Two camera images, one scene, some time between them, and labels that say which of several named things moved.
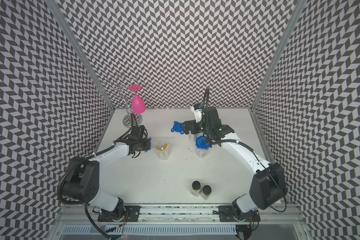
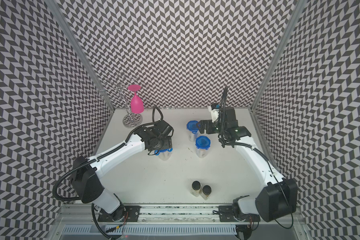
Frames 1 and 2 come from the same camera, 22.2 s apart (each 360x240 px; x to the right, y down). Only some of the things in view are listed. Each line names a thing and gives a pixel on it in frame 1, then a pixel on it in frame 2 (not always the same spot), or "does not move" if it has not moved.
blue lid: [176, 127] -> [157, 152]
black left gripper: [148, 146] -> [168, 143]
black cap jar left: [196, 188] does not move
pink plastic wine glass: [138, 105] does not move
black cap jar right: [206, 191] does not move
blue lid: [200, 143] does not move
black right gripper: [193, 123] -> [209, 123]
